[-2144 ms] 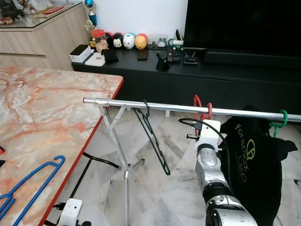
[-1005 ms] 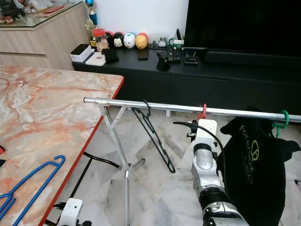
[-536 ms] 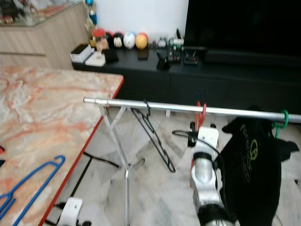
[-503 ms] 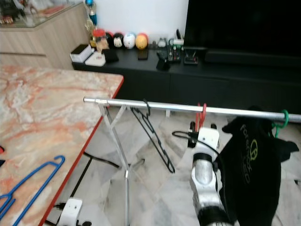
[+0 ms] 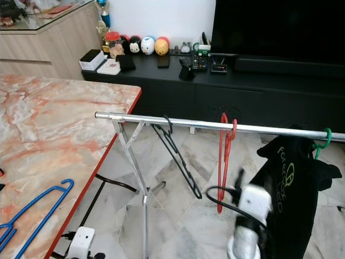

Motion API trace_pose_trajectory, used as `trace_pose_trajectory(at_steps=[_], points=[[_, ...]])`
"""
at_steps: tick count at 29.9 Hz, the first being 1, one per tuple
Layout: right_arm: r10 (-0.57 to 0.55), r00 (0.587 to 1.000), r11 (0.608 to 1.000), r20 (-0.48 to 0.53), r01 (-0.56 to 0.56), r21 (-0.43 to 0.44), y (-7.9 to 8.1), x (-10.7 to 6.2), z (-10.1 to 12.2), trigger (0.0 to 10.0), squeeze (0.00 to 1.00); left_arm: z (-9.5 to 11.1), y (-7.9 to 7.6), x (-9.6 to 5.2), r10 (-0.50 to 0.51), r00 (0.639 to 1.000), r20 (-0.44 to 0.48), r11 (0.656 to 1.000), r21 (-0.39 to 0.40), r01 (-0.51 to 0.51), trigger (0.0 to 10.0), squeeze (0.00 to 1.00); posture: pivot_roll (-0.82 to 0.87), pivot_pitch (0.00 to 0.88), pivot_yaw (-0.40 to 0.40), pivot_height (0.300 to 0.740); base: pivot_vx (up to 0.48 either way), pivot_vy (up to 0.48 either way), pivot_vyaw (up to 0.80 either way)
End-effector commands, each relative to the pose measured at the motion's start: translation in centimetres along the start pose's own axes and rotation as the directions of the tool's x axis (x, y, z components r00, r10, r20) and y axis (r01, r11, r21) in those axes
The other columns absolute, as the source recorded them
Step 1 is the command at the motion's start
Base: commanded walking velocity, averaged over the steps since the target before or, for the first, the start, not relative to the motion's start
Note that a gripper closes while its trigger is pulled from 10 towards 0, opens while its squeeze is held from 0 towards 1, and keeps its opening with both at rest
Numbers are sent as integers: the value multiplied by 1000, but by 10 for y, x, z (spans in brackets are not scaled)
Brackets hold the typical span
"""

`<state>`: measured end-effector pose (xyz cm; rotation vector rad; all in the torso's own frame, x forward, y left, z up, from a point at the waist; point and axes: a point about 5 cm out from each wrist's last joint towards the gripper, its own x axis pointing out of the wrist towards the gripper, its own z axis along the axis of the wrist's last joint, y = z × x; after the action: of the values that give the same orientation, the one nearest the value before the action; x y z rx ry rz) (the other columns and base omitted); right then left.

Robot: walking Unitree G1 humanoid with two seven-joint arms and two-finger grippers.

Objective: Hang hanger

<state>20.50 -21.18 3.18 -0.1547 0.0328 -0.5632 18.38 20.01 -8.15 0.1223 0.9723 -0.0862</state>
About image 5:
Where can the flat red book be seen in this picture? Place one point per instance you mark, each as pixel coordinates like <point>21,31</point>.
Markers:
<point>59,9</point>

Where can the green circuit board device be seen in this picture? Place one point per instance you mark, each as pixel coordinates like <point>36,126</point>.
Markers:
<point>201,59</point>

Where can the marble-pattern folding table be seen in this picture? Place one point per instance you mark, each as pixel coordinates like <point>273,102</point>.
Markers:
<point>54,135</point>

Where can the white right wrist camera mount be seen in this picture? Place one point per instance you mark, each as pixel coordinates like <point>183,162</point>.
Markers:
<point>254,205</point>

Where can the orange round plush toy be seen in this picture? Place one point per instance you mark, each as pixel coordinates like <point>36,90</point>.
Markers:
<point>161,47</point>

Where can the blue clothes hanger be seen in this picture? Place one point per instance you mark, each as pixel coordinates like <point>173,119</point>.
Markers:
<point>38,203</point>

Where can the small black stand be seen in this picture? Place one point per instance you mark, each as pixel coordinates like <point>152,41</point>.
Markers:
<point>127,62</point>

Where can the black television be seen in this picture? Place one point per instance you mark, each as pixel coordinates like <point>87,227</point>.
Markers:
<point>275,27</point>

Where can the blue trophy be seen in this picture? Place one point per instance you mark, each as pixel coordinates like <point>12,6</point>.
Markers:
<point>103,13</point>

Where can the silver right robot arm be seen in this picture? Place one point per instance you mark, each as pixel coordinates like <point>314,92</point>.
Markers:
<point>245,245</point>

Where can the black TV console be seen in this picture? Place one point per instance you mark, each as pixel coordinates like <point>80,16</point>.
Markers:
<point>237,94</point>

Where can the flat white box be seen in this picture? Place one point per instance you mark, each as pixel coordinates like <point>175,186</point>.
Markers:
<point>109,67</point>

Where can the light wooden cabinet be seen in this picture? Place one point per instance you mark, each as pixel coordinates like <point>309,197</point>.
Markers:
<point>43,48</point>

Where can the black printed t-shirt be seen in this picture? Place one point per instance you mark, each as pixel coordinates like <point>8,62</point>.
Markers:
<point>302,216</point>

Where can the red plastic clothes hanger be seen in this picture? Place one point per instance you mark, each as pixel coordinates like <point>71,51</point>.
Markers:
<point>220,162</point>

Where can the green clothes hanger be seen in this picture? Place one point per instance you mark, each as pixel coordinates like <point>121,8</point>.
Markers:
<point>325,143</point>

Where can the black round plush toy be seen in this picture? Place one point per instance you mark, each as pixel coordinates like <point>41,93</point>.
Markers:
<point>135,46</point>

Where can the small grey toy figure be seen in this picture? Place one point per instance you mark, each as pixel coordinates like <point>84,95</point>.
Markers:
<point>186,48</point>

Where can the white round plush toy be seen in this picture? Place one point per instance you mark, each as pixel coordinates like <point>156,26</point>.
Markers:
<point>147,45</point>

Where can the black phone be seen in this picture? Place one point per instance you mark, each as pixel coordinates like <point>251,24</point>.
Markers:
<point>163,60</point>

